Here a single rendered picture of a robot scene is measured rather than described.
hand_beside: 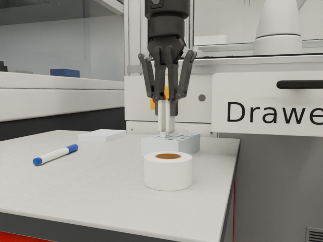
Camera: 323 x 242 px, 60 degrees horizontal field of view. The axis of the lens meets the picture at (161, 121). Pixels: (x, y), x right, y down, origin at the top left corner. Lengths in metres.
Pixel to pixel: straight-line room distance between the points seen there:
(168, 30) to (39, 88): 0.66
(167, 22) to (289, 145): 0.49
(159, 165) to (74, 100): 0.92
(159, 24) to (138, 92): 0.37
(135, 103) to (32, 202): 0.59
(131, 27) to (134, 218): 0.71
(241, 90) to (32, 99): 0.76
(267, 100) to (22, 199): 0.41
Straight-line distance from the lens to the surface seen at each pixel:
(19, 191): 0.43
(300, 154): 0.87
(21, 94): 1.04
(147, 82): 0.61
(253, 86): 0.52
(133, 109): 0.92
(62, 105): 1.20
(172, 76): 0.58
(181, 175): 0.39
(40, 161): 0.56
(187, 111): 0.86
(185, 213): 0.33
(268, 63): 0.85
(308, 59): 0.85
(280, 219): 0.92
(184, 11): 0.59
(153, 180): 0.39
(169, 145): 0.55
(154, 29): 0.59
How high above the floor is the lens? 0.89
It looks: 6 degrees down
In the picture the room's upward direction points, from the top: straight up
